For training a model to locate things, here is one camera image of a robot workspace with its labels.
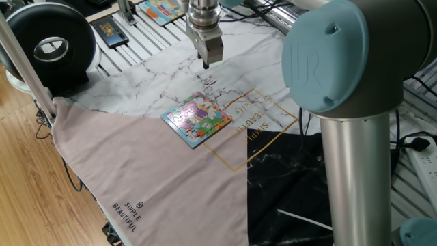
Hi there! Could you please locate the black smartphone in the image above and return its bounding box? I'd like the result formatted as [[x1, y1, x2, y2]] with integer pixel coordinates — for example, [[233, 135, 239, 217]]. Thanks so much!
[[91, 15, 130, 49]]

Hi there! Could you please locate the white power strip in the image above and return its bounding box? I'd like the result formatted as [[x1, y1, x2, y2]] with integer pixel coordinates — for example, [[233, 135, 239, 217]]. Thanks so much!
[[402, 135, 437, 215]]

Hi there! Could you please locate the colourful fairy puzzle board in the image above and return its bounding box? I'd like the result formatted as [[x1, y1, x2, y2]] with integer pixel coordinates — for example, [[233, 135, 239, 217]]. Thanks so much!
[[160, 91, 234, 150]]

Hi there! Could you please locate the black ring-shaped fan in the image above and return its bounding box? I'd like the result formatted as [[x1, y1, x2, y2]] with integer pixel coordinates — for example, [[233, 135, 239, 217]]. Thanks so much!
[[0, 1, 102, 96]]

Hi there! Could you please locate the aluminium frame post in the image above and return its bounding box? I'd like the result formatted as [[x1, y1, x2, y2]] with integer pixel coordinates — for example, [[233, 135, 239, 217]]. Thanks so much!
[[0, 12, 57, 120]]

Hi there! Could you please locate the silver force torque sensor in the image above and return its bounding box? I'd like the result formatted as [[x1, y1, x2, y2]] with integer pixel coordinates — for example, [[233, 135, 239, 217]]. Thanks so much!
[[186, 0, 221, 30]]

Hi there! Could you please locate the dark power cable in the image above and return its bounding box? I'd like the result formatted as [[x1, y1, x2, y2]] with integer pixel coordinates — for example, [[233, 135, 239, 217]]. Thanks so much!
[[298, 106, 313, 146]]

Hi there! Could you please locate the white zip tie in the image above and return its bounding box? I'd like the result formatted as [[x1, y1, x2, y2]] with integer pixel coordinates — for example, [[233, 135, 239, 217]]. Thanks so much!
[[277, 208, 335, 231]]

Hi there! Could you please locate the aluminium frame rail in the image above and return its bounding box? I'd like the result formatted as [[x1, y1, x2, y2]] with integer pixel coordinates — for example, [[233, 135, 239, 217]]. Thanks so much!
[[251, 0, 294, 37]]

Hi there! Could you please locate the marble pink black tablecloth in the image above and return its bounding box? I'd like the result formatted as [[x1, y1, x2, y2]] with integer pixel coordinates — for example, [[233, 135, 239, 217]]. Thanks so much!
[[51, 1, 437, 246]]

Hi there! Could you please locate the silver Schunk gripper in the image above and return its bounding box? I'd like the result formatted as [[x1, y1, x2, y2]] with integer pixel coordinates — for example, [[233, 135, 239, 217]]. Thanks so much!
[[186, 27, 225, 70]]

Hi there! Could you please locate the colourful cartoon puzzle board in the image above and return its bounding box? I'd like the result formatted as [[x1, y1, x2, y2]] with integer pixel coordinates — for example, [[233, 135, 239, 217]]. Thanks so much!
[[138, 0, 188, 27]]

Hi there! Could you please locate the silver metal bracket stand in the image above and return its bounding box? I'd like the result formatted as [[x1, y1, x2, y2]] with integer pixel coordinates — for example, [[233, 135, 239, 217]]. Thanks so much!
[[117, 0, 138, 27]]

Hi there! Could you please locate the black power plug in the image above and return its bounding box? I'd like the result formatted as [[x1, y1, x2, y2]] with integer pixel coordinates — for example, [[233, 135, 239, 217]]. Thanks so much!
[[402, 136, 432, 153]]

